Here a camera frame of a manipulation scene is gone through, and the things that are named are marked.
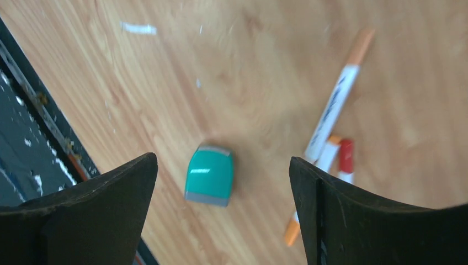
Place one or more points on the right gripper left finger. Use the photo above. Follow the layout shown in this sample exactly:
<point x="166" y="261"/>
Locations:
<point x="98" y="221"/>

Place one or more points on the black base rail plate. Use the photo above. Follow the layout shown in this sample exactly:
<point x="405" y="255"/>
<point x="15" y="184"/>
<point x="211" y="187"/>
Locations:
<point x="34" y="159"/>

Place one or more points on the teal eraser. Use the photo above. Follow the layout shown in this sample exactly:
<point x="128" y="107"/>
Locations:
<point x="210" y="176"/>

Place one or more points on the red cap white marker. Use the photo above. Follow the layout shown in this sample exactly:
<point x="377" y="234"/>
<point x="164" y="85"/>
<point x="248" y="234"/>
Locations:
<point x="346" y="161"/>

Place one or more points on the orange cap white marker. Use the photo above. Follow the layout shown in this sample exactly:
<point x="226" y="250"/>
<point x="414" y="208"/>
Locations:
<point x="339" y="95"/>

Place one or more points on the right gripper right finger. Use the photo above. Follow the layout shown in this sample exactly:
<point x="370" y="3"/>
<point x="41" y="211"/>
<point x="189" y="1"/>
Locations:
<point x="360" y="227"/>

